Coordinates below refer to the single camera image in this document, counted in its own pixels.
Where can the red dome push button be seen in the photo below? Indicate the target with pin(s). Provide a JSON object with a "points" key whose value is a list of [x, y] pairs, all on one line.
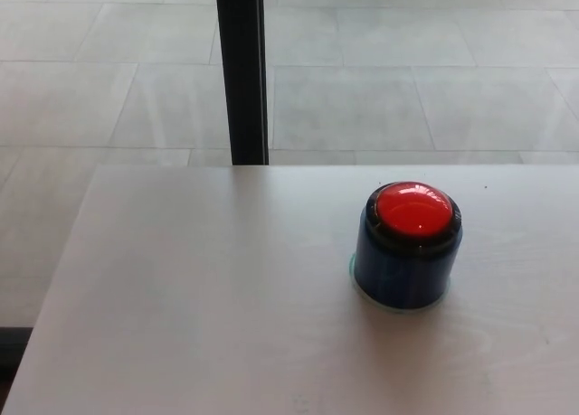
{"points": [[407, 234]]}

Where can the black vertical window frame post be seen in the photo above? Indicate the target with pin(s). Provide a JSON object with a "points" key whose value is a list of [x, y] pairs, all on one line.
{"points": [[242, 71]]}

